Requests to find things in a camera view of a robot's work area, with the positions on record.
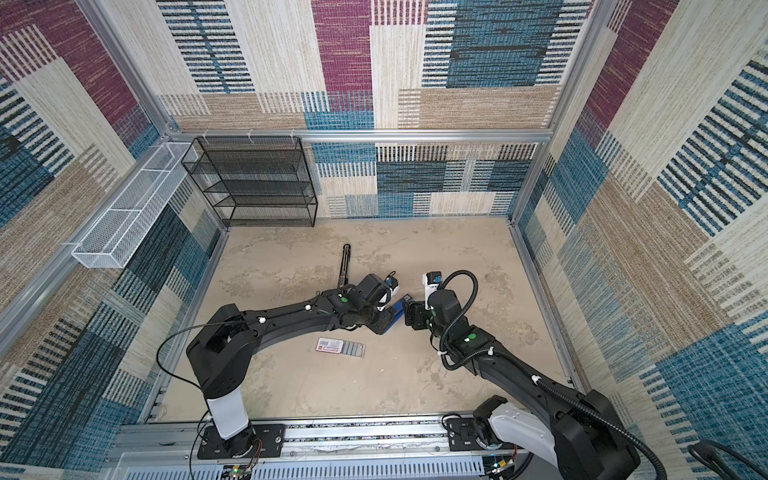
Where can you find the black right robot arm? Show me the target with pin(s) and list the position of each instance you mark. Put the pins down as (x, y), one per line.
(580, 434)

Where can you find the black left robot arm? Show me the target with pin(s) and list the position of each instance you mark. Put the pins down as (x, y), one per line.
(221, 352)

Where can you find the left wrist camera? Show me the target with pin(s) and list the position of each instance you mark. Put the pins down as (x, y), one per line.
(392, 287)

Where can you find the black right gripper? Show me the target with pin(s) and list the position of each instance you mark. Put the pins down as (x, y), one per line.
(414, 313)

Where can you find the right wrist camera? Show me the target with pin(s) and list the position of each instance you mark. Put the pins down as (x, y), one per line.
(431, 282)

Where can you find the blue stapler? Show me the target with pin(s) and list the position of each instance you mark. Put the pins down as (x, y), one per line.
(397, 311)

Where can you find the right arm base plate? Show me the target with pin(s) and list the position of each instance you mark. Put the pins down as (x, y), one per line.
(469, 433)

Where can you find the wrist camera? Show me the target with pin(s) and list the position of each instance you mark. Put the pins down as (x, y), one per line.
(431, 282)
(392, 287)

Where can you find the aluminium front rail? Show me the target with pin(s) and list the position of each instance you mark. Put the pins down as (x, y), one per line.
(413, 446)

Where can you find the black mesh shelf rack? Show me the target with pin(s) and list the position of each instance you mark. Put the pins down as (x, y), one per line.
(254, 181)

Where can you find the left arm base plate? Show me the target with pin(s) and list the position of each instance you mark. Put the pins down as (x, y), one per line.
(256, 441)

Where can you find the red white staple box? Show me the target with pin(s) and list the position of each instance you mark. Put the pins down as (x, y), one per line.
(328, 345)

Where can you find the white wire mesh basket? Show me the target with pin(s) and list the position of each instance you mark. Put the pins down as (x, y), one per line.
(117, 234)

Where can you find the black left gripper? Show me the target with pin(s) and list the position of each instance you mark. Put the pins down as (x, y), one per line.
(383, 323)

